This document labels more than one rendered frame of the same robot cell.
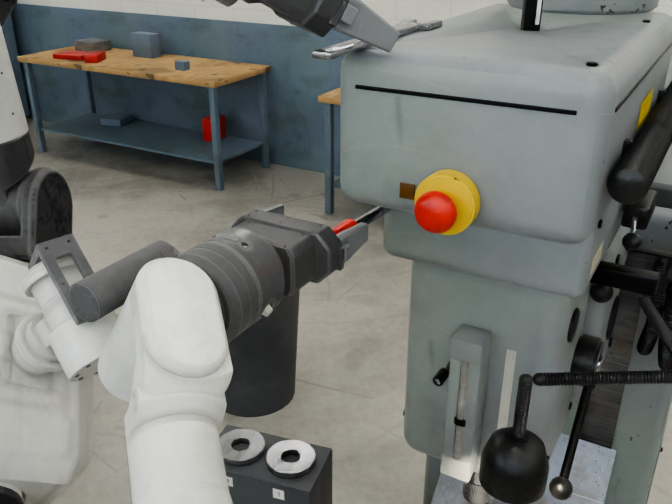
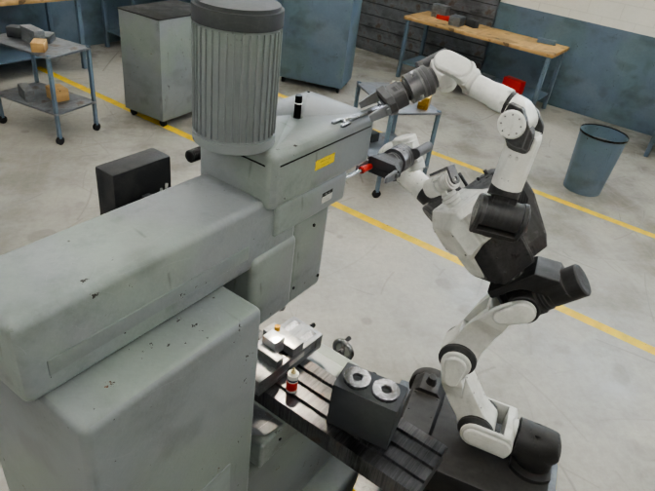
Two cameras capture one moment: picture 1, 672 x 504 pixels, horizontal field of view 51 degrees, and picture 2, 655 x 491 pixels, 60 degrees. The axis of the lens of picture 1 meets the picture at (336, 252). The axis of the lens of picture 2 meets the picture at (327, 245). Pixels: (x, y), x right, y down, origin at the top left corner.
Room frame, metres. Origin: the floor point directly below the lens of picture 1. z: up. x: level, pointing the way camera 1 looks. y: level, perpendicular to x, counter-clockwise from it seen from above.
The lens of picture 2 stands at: (2.32, -0.03, 2.46)
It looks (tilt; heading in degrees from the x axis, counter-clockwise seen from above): 33 degrees down; 182
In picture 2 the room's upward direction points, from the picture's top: 8 degrees clockwise
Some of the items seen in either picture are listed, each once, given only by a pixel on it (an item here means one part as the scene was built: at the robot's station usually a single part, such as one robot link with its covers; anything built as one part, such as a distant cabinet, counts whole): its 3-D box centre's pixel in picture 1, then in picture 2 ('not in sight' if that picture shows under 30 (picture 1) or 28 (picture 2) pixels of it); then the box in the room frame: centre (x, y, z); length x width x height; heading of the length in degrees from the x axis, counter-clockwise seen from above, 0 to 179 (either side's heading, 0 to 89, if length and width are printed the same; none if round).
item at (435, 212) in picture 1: (437, 210); not in sight; (0.60, -0.09, 1.76); 0.04 x 0.03 x 0.04; 61
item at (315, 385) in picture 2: not in sight; (283, 379); (0.85, -0.17, 0.88); 1.24 x 0.23 x 0.08; 61
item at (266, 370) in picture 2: not in sight; (277, 349); (0.80, -0.21, 0.97); 0.35 x 0.15 x 0.11; 148
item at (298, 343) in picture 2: not in sight; (283, 339); (0.77, -0.20, 1.01); 0.15 x 0.06 x 0.04; 58
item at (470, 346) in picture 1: (465, 404); not in sight; (0.73, -0.16, 1.44); 0.04 x 0.04 x 0.21; 61
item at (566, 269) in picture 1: (521, 193); (281, 187); (0.86, -0.24, 1.68); 0.34 x 0.24 x 0.10; 151
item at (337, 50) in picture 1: (380, 36); (361, 114); (0.74, -0.05, 1.89); 0.24 x 0.04 x 0.01; 151
